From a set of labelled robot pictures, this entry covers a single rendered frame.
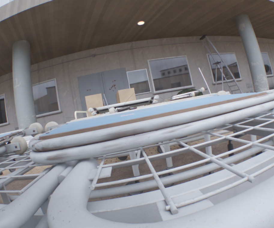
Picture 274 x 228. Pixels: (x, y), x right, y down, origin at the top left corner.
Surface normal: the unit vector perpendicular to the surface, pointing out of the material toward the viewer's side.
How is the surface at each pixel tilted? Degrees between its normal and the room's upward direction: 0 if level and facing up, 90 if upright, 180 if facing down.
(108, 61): 90
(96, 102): 90
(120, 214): 90
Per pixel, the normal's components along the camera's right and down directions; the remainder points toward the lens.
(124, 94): 0.22, -0.02
